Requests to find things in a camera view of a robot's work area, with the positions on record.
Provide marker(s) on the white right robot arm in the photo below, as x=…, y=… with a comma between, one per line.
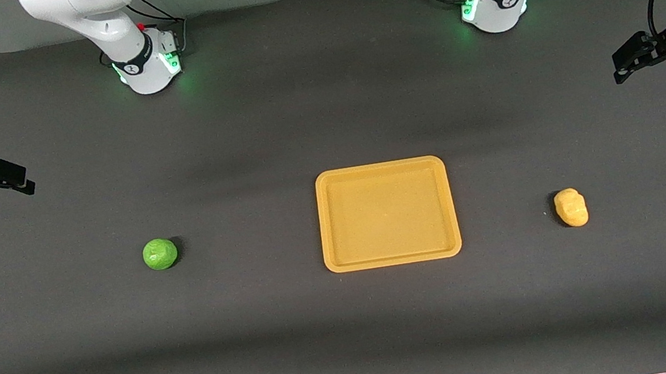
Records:
x=108, y=29

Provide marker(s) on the green apple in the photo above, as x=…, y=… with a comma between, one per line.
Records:
x=159, y=254

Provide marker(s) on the dark grey table mat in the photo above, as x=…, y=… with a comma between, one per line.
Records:
x=356, y=342

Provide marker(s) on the yellow potato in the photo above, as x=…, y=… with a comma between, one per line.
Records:
x=571, y=207

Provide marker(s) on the yellow rectangular plastic tray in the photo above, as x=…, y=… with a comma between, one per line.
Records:
x=386, y=213

